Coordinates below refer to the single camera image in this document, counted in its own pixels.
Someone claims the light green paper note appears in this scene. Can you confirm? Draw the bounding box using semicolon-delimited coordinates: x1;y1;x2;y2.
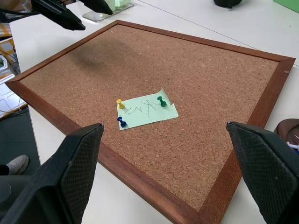
116;87;179;131

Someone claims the stack of green notes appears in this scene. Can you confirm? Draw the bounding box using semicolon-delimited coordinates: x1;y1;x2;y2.
105;0;132;11

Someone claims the black round zip case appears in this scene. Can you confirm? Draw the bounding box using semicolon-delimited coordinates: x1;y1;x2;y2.
213;0;243;9

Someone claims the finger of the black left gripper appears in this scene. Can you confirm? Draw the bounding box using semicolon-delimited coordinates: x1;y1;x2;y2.
79;0;114;16
30;0;86;31

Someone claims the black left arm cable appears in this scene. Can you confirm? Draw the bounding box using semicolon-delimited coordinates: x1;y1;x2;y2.
0;7;38;17

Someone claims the green rectangular box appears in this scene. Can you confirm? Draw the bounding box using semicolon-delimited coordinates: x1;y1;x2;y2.
272;0;299;14

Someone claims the white sneaker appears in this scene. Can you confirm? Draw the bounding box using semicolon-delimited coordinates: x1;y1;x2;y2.
6;154;30;175

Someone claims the clear plastic box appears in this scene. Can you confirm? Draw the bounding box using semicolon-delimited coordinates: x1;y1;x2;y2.
82;0;135;23

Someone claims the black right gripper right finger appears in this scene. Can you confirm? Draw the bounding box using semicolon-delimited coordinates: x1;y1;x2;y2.
226;121;299;224

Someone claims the brown bowl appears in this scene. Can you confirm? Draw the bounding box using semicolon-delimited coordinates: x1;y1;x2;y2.
273;118;299;155

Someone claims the white patterned box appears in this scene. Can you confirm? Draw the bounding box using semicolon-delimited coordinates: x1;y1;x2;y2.
0;72;29;120

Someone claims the wood-framed cork board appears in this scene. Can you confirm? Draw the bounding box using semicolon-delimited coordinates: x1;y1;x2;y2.
5;20;296;224

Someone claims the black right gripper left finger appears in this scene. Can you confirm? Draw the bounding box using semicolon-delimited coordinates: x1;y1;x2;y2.
0;123;105;224

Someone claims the blue push pin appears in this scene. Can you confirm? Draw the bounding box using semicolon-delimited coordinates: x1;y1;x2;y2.
116;116;128;128

